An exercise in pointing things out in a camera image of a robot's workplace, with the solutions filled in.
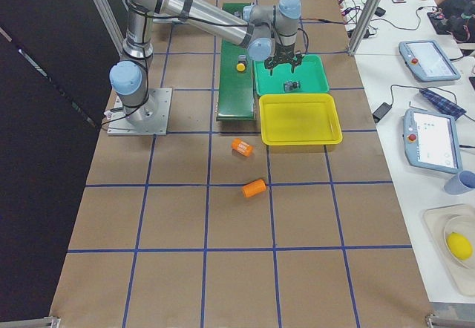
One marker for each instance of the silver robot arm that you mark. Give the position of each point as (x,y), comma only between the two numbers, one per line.
(268,33)

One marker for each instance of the green tray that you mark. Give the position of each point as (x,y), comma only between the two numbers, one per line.
(310,74)

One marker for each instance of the yellow lemon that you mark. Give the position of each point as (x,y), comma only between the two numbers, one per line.
(459,246)

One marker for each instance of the plain orange cylinder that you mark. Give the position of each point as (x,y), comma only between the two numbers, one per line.
(253,188)

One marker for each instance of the black power adapter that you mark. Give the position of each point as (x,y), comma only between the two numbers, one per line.
(381,112)

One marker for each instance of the yellow tray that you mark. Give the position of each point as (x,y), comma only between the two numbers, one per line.
(299,119)

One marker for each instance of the beige tray with bowl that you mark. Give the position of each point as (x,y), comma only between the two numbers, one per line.
(452,231)

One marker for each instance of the near blue teach pendant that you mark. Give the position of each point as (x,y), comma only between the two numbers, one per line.
(430,141)

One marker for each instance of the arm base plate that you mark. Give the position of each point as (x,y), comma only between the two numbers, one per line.
(150,119)

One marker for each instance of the blue cup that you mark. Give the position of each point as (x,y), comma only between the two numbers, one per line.
(461,183)

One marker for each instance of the green conveyor belt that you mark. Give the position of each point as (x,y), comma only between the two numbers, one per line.
(236,98)

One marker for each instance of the aluminium frame post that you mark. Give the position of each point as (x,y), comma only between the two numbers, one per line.
(362,25)

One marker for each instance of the yellow push button switch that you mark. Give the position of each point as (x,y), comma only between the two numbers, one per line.
(241,65)

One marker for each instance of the orange cylinder with white text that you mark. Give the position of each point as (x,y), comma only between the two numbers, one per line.
(242,147)

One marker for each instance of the far blue teach pendant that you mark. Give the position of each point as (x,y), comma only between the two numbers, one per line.
(427,61)

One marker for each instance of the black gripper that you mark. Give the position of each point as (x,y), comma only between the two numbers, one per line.
(284,52)

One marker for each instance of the blue teach pendant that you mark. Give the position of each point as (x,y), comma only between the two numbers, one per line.
(427,61)
(430,141)

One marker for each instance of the blue plaid cloth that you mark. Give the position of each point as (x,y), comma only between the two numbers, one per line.
(443,105)

